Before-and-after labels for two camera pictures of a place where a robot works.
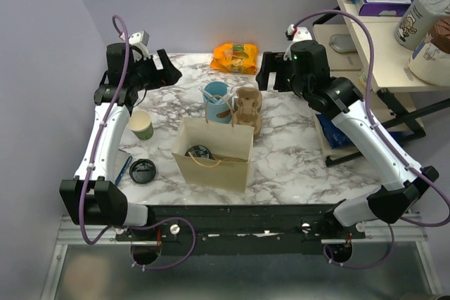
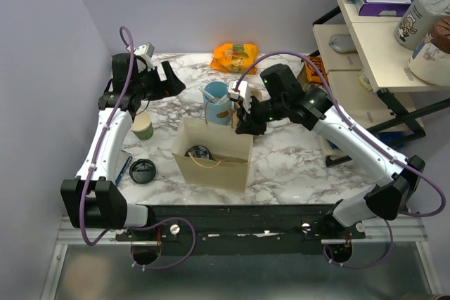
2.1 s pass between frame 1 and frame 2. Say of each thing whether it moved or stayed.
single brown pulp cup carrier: stayed
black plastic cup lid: stayed
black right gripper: moved
